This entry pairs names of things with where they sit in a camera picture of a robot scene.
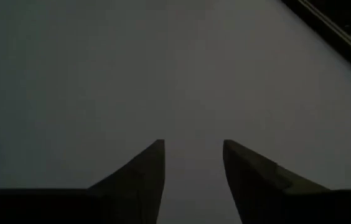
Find black aluminium table frame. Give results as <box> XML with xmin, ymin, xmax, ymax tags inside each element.
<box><xmin>280</xmin><ymin>0</ymin><xmax>351</xmax><ymax>85</ymax></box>

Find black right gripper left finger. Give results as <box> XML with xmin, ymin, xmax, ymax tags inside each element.
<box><xmin>87</xmin><ymin>139</ymin><xmax>166</xmax><ymax>224</ymax></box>

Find blue-grey table mat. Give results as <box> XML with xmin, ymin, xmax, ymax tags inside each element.
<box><xmin>0</xmin><ymin>0</ymin><xmax>351</xmax><ymax>224</ymax></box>

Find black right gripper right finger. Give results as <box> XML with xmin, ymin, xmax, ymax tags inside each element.
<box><xmin>223</xmin><ymin>139</ymin><xmax>330</xmax><ymax>224</ymax></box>

